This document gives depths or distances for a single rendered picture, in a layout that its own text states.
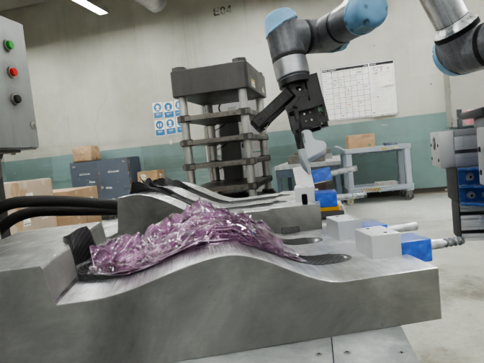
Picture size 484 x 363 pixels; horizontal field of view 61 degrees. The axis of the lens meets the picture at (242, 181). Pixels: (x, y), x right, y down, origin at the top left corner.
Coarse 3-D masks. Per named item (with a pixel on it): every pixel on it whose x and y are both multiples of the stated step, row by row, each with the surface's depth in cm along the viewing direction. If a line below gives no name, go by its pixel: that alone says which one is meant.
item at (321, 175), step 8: (296, 168) 87; (328, 168) 86; (344, 168) 87; (352, 168) 87; (296, 176) 87; (304, 176) 87; (312, 176) 87; (320, 176) 87; (328, 176) 86; (296, 184) 87; (304, 184) 87
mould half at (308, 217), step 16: (144, 192) 79; (176, 192) 86; (192, 192) 92; (208, 192) 98; (288, 192) 95; (128, 208) 78; (144, 208) 77; (160, 208) 76; (176, 208) 76; (256, 208) 77; (272, 208) 73; (288, 208) 72; (304, 208) 72; (320, 208) 72; (112, 224) 94; (128, 224) 78; (144, 224) 77; (272, 224) 73; (288, 224) 73; (304, 224) 72; (320, 224) 72
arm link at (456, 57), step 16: (432, 0) 105; (448, 0) 104; (432, 16) 108; (448, 16) 105; (464, 16) 105; (448, 32) 106; (464, 32) 105; (448, 48) 109; (464, 48) 106; (448, 64) 112; (464, 64) 108; (480, 64) 105
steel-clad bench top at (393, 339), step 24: (336, 336) 41; (360, 336) 41; (384, 336) 40; (192, 360) 40; (216, 360) 39; (240, 360) 39; (264, 360) 38; (288, 360) 38; (312, 360) 37; (336, 360) 37; (360, 360) 36; (384, 360) 36; (408, 360) 36
